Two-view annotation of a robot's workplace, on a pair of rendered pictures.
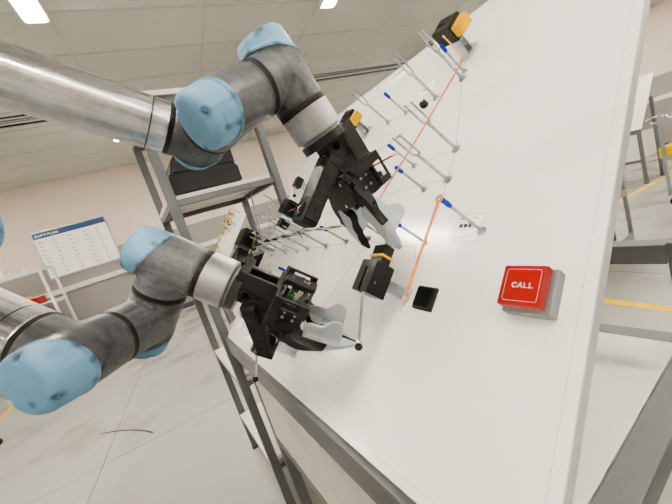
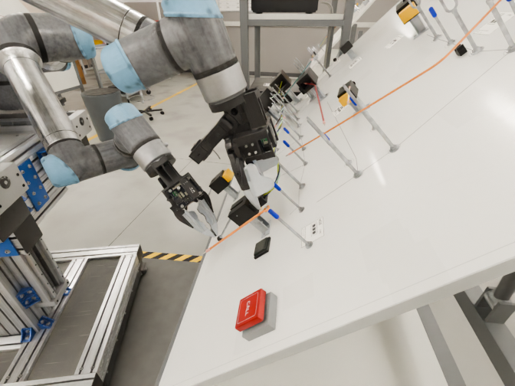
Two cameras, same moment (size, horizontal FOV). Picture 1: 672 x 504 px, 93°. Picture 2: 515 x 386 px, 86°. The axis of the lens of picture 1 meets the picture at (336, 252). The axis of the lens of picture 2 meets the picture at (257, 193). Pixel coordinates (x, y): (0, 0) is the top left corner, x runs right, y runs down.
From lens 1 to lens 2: 0.44 m
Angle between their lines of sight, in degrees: 41
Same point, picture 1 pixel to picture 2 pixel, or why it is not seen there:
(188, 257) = (132, 139)
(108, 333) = (86, 162)
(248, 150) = not seen: outside the picture
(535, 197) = (336, 265)
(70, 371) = (60, 178)
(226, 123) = (125, 85)
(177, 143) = not seen: hidden behind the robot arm
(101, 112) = (87, 27)
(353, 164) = (247, 130)
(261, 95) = (156, 66)
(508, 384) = (220, 335)
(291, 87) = (191, 58)
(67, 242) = not seen: outside the picture
